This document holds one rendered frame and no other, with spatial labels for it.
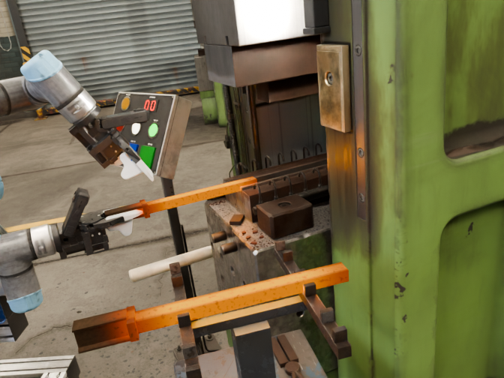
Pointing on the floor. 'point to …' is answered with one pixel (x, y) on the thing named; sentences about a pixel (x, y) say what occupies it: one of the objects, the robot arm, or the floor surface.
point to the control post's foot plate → (199, 347)
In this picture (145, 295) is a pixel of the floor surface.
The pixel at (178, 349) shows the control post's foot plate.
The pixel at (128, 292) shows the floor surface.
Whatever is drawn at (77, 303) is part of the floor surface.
